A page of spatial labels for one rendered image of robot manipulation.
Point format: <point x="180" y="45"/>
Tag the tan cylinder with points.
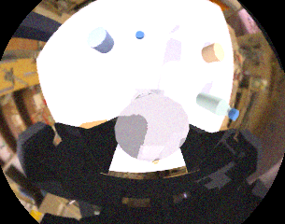
<point x="213" y="52"/>

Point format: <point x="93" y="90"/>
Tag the small blue disc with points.
<point x="139" y="35"/>

